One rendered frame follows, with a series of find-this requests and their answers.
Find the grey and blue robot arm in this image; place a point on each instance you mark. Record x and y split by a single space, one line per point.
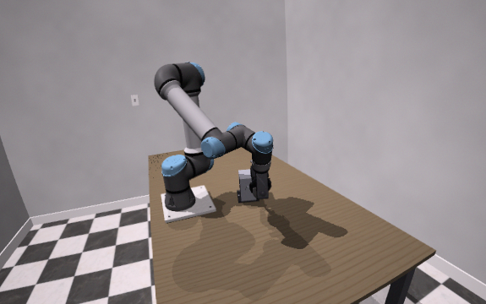
171 82

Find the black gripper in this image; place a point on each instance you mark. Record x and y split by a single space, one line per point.
252 187

